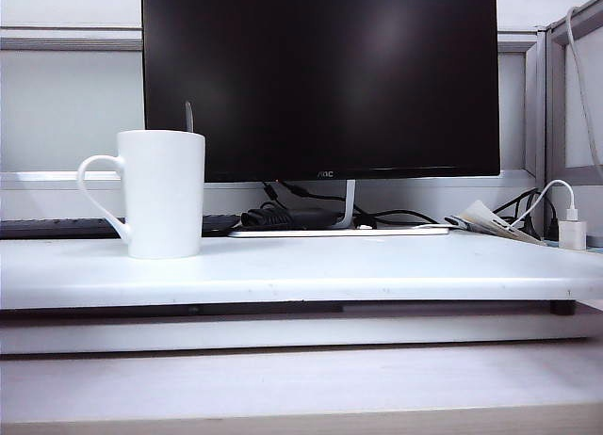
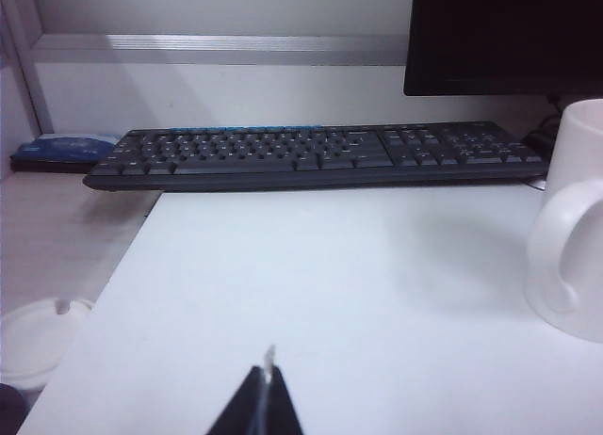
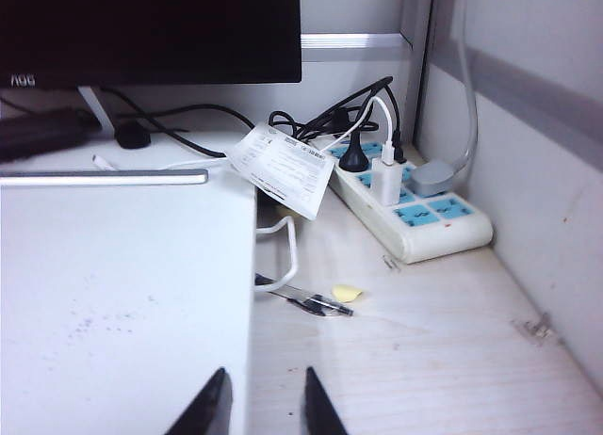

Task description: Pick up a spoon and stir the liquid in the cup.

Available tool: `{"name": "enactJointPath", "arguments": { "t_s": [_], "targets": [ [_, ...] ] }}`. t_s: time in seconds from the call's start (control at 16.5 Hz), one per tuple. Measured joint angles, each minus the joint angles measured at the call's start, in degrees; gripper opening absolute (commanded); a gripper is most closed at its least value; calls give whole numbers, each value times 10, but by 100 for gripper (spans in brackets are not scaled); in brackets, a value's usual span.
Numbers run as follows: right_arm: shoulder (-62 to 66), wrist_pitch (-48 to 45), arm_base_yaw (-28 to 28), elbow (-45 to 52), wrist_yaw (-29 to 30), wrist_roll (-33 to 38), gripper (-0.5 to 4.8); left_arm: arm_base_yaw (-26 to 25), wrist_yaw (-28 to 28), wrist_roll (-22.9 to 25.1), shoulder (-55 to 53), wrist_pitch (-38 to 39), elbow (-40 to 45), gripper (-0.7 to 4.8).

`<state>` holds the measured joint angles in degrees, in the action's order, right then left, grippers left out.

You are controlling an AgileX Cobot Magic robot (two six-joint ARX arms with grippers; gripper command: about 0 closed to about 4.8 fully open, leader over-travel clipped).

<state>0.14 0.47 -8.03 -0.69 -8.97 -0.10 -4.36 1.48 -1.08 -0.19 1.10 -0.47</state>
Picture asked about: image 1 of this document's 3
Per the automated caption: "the thick white cable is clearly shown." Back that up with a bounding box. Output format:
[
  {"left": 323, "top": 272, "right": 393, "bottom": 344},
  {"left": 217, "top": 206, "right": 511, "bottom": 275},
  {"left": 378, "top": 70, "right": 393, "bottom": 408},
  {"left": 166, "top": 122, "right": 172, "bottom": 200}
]
[{"left": 566, "top": 4, "right": 603, "bottom": 182}]

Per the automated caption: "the black AOC computer monitor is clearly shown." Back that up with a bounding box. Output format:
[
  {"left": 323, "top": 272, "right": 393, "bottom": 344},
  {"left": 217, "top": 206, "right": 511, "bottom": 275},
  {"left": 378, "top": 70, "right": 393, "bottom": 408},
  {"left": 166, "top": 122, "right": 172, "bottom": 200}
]
[{"left": 140, "top": 0, "right": 501, "bottom": 184}]

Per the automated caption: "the white USB charger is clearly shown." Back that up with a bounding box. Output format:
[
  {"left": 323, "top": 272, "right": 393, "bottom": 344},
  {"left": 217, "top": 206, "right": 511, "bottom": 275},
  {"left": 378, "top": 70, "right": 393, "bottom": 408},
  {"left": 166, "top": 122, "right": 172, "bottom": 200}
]
[{"left": 558, "top": 219, "right": 589, "bottom": 251}]

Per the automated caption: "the black monitor cable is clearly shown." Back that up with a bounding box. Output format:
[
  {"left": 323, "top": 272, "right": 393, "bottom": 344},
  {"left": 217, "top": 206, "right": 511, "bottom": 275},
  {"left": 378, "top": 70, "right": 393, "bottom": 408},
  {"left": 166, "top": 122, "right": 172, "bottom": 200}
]
[{"left": 281, "top": 180, "right": 378, "bottom": 229}]

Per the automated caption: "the white monitor stand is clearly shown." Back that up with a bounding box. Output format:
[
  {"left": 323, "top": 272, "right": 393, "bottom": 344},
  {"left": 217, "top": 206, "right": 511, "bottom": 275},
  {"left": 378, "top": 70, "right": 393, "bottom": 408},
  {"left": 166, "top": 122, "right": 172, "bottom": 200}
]
[{"left": 228, "top": 178, "right": 452, "bottom": 239}]

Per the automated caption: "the thin white USB cable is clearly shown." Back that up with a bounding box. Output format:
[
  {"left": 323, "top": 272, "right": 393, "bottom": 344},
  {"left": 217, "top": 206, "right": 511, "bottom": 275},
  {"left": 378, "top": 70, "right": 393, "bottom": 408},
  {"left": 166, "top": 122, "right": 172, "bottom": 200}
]
[{"left": 510, "top": 178, "right": 580, "bottom": 230}]

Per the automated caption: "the grey framed side partition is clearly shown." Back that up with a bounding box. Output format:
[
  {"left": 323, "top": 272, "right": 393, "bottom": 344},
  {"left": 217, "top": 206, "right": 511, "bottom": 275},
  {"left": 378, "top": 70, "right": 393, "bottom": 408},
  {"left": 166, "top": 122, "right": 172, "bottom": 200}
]
[{"left": 536, "top": 0, "right": 603, "bottom": 248}]

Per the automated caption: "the long black cable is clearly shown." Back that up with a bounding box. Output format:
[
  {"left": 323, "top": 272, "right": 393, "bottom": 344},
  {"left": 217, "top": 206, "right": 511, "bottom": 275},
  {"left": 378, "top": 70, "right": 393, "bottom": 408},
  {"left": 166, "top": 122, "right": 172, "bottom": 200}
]
[{"left": 357, "top": 209, "right": 448, "bottom": 229}]

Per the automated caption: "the white raised platform board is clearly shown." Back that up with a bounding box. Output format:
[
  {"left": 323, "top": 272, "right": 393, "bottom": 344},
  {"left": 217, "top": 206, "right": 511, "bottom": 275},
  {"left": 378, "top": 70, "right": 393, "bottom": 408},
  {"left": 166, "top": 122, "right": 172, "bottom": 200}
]
[{"left": 0, "top": 231, "right": 603, "bottom": 313}]

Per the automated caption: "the black power adapter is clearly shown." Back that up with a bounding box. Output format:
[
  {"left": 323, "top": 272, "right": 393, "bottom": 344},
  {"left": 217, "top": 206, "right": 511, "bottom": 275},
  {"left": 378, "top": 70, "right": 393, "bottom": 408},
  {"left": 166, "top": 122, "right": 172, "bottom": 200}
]
[{"left": 240, "top": 207, "right": 341, "bottom": 231}]

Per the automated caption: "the white ceramic mug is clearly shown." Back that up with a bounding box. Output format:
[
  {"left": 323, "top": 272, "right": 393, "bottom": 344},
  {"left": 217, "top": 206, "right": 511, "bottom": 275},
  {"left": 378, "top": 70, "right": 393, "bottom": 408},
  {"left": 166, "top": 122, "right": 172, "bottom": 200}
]
[{"left": 76, "top": 128, "right": 206, "bottom": 260}]

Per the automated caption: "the black keyboard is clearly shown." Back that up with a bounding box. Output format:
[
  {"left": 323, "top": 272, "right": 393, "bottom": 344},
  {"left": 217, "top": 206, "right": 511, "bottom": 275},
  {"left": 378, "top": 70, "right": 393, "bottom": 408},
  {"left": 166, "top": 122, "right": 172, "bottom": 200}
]
[{"left": 0, "top": 216, "right": 241, "bottom": 240}]

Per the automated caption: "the black cable with ferrite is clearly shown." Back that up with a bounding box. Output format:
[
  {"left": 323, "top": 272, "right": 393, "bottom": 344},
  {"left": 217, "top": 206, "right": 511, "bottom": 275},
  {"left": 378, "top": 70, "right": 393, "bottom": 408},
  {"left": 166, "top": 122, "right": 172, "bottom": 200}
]
[{"left": 261, "top": 180, "right": 284, "bottom": 215}]

